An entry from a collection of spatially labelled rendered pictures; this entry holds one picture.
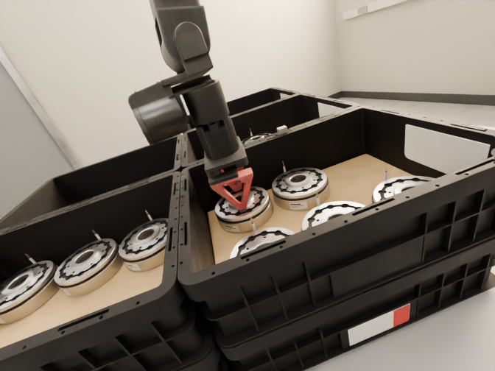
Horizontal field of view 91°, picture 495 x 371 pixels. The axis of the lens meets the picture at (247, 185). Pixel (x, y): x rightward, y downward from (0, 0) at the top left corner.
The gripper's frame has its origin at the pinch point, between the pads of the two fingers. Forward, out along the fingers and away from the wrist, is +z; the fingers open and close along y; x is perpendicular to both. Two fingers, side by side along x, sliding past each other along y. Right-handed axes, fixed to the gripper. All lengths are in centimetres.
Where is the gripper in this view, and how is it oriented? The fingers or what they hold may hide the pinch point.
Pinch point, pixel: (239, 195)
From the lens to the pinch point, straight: 44.5
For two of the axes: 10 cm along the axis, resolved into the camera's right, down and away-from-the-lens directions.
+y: 1.6, 4.8, -8.6
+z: 2.6, 8.2, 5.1
